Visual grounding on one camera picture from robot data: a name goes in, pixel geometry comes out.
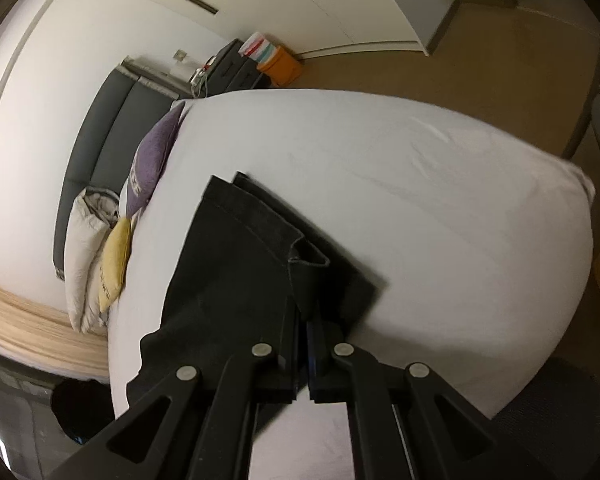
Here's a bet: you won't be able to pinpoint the dark grey nightstand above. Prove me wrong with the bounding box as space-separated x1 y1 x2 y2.
200 38 272 96

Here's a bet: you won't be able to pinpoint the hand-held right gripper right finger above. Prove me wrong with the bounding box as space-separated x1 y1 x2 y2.
306 310 556 480

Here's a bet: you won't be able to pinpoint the white wardrobe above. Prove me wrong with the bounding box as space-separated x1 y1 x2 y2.
250 0 506 57

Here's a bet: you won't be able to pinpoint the grey padded headboard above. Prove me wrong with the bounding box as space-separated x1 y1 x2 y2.
53 68 191 281

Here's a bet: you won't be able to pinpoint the orange box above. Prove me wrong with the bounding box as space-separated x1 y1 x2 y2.
257 46 304 87

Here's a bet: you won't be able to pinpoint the striped bag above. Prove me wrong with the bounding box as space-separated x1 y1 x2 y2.
239 32 279 67

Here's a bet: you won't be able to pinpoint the black pants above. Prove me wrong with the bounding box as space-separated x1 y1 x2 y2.
126 172 392 417

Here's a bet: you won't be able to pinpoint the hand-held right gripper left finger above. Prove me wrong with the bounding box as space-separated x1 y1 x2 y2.
45 294 307 480

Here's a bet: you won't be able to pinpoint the black mesh chair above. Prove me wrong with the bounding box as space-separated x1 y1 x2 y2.
490 357 600 480

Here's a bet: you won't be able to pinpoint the white pillow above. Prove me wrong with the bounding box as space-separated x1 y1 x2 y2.
64 186 122 334

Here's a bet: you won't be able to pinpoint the purple pillow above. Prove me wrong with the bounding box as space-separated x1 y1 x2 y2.
125 101 187 218

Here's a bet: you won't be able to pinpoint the white bed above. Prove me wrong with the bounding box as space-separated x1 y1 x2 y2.
106 88 597 480

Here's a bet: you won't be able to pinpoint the yellow pillow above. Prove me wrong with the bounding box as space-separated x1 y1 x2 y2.
98 217 133 313

